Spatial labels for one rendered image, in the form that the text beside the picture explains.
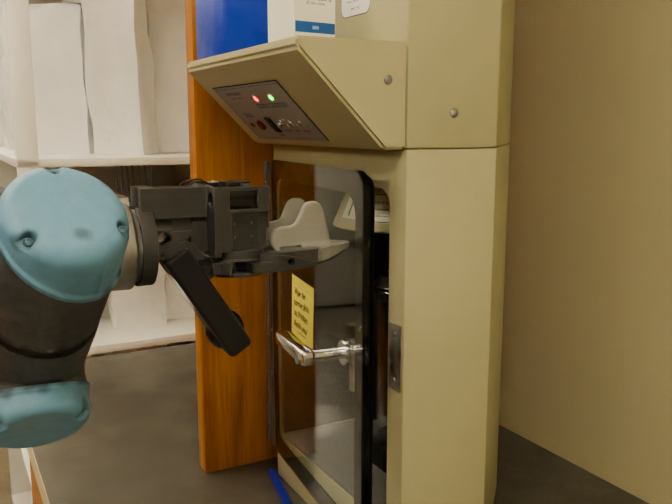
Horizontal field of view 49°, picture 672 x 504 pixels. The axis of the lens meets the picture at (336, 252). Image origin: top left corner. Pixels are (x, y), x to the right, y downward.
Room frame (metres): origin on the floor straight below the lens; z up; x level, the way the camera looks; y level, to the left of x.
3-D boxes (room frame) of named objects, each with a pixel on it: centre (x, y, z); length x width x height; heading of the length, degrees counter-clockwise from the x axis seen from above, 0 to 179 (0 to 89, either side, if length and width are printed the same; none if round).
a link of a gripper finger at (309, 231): (0.70, 0.02, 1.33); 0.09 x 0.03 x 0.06; 118
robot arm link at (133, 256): (0.63, 0.20, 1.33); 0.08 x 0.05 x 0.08; 28
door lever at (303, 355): (0.77, 0.03, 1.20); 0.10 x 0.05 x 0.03; 22
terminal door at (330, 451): (0.85, 0.03, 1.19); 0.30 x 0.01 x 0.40; 22
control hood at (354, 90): (0.83, 0.06, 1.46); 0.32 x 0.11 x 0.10; 28
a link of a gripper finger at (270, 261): (0.68, 0.06, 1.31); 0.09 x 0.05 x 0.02; 118
